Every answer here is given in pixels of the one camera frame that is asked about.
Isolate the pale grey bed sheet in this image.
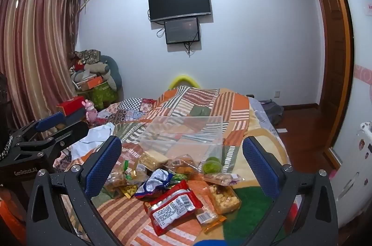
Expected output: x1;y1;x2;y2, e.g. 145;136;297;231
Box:
248;97;280;134

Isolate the yellow hoop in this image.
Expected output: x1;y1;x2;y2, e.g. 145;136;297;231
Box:
169;74;200;89

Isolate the orange cloth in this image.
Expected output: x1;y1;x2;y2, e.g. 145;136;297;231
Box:
0;187;27;246

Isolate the clear orange cracker packet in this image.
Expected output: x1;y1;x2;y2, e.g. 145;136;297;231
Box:
209;184;242;215

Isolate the clear pastry packet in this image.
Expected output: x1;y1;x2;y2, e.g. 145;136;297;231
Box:
163;154;202;176

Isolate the wooden door frame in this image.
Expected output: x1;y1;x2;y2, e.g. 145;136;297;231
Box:
315;0;355;155

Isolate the yellow cake packet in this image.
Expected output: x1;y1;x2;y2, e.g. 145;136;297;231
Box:
139;151;169;171

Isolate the grey plush toy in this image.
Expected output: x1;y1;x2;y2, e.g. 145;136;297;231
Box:
72;62;113;81

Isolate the red snack packet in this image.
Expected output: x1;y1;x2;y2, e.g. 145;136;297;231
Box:
148;180;204;237

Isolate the orange box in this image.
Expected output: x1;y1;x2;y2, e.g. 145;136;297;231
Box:
78;75;104;91

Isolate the pink plush toy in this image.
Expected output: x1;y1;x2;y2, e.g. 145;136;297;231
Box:
84;99;98;122

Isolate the red box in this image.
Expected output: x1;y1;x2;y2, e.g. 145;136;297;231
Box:
56;97;88;116

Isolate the clear nut bar packet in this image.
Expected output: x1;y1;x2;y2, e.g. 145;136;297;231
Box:
203;173;244;186

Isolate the blue white packet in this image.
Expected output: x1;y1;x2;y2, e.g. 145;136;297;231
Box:
134;168;175;200

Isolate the white plastic bag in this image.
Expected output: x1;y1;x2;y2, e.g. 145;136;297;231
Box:
70;122;116;160

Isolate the small orange labelled packet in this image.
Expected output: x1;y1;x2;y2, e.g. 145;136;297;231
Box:
194;209;228;234

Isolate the small yellow packet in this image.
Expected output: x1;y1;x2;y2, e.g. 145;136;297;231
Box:
120;184;138;199

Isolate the dark box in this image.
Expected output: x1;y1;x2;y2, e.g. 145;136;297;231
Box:
65;109;88;125

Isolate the white cabinet with stickers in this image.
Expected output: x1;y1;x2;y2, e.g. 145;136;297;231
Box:
322;0;372;230

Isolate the patchwork striped blanket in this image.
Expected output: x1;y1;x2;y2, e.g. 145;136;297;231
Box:
113;87;251;174

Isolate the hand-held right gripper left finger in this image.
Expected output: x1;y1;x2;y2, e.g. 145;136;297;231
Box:
26;135;123;246

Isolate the black wall television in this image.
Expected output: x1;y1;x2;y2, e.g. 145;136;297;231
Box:
147;0;212;23

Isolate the clear plastic storage box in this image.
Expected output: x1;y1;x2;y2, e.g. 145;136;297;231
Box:
139;116;224;165

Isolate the small black monitor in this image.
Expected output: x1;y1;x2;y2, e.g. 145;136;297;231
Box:
163;17;201;45

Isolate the floral patterned cloth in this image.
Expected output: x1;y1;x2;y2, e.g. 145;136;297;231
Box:
73;49;101;65

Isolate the black monitor cable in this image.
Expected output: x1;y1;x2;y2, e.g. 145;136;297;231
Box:
184;41;196;57

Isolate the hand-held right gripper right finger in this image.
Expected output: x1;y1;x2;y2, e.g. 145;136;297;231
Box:
242;135;340;246

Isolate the grey bag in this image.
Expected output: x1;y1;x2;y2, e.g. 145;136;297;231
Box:
258;100;284;125

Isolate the green jelly cup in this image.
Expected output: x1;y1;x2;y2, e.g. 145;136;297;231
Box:
203;157;224;174

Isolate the striped red curtain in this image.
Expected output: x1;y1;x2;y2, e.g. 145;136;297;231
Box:
0;0;82;137

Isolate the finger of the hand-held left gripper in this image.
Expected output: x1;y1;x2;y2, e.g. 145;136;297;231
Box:
17;121;89;159
13;111;69;142

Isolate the checkered cloth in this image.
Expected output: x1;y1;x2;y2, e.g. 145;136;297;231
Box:
116;97;158;113

